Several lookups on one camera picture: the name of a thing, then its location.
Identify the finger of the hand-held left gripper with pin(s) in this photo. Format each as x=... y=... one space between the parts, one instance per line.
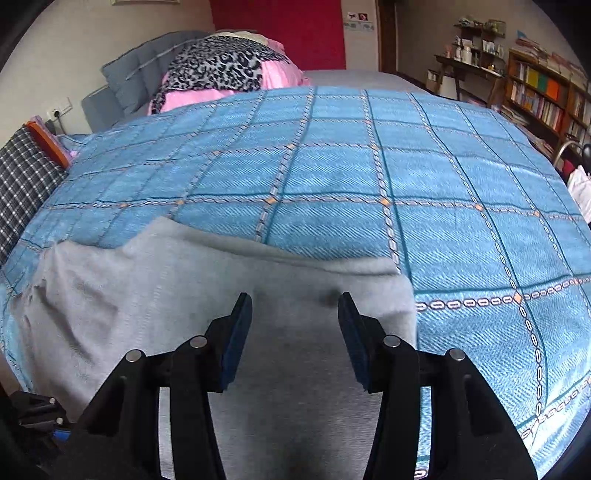
x=39 y=408

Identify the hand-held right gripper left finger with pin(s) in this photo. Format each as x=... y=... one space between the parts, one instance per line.
x=235 y=341

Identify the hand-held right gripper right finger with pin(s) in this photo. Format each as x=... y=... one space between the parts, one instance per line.
x=358 y=341

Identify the grey pants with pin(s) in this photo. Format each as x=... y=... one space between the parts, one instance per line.
x=138 y=300

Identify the blue checked bedspread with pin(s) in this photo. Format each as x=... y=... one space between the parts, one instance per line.
x=369 y=184

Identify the plaid pillow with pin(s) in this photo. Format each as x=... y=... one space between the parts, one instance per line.
x=25 y=184

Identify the pink quilt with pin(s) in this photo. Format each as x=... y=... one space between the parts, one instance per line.
x=277 y=76

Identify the white bag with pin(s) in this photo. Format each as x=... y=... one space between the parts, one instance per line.
x=581 y=189

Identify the low pile of books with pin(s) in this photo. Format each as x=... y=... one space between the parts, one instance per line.
x=521 y=124

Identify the grey padded headboard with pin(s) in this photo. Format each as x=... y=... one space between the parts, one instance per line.
x=129 y=78

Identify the black chair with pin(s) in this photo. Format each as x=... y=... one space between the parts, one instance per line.
x=586 y=154

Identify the dark wooden desk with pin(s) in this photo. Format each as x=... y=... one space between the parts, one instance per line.
x=471 y=67

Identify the dark wooden door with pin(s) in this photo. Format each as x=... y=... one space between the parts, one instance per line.
x=387 y=37

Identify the wooden bookshelf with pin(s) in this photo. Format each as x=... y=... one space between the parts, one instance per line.
x=545 y=92

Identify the red wardrobe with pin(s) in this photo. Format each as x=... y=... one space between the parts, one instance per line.
x=286 y=32

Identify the stack of books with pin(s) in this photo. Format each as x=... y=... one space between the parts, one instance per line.
x=554 y=57

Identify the white wall socket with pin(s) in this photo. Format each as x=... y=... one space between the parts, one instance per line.
x=61 y=108

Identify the wall stickers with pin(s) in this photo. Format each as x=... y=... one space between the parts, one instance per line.
x=359 y=21

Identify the framed wall picture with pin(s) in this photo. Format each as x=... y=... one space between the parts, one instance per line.
x=147 y=2

